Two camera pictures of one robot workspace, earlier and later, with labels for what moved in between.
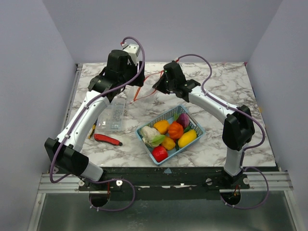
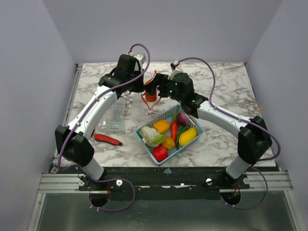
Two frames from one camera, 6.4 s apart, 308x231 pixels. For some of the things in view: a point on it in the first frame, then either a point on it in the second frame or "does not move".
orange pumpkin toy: [175, 130] → [150, 98]
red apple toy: [160, 153] does not move
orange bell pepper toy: [162, 125] does not move
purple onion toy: [183, 119] does not move
